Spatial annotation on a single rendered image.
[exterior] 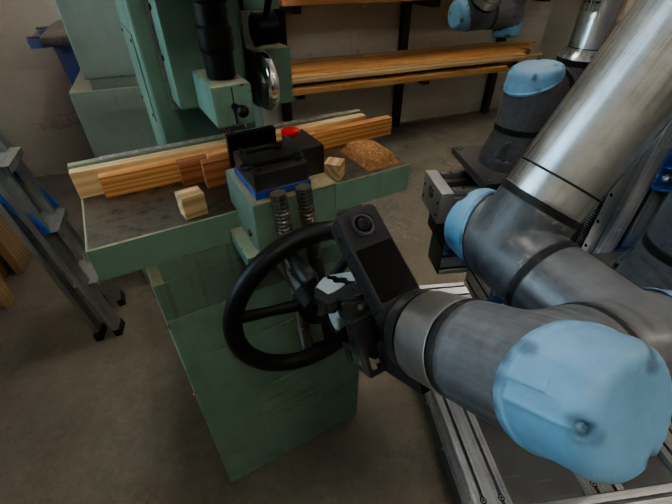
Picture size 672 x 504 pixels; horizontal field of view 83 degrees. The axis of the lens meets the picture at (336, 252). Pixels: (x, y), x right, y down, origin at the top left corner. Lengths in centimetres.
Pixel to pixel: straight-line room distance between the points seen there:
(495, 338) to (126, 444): 139
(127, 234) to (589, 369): 61
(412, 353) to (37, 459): 147
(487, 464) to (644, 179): 75
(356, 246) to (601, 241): 68
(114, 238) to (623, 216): 91
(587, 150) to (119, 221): 64
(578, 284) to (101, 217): 67
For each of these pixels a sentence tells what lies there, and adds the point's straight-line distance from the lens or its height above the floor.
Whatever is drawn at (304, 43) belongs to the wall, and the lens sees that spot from 322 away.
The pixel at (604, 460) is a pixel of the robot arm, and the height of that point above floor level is 107.
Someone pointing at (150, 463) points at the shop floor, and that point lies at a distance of 147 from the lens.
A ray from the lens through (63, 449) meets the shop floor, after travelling 162.
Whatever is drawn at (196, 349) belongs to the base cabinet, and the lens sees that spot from 85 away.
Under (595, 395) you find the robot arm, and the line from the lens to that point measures 21.
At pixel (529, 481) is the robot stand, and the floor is 21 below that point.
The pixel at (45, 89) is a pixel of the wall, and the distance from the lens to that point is 318.
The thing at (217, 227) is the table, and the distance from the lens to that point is 68.
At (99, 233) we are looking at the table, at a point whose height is 90.
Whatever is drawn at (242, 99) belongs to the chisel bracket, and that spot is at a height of 104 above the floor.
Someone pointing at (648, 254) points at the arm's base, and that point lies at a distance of 72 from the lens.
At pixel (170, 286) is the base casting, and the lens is 73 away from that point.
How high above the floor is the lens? 125
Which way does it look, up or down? 38 degrees down
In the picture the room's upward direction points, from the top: straight up
